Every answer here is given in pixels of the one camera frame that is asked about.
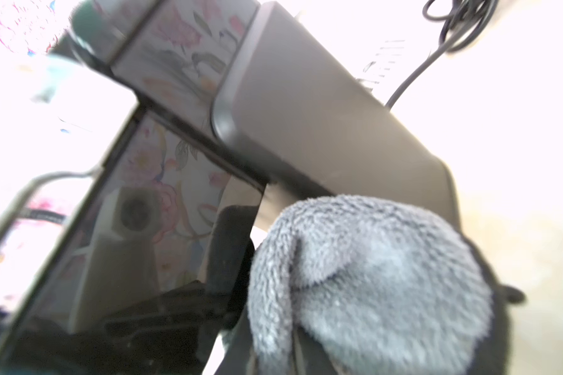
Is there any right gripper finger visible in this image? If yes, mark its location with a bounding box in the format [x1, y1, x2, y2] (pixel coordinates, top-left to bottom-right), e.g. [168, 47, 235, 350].
[464, 236, 527, 375]

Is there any grey cleaning cloth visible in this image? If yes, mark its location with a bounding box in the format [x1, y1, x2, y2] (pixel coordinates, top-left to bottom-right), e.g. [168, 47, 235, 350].
[248, 195, 494, 374]

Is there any black coffee machine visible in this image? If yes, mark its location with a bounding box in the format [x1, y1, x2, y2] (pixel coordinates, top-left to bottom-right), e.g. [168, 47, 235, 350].
[0, 1, 461, 374]

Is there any black machine power cord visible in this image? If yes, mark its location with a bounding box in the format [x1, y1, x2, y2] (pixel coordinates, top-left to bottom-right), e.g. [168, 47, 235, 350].
[384, 0, 500, 109]

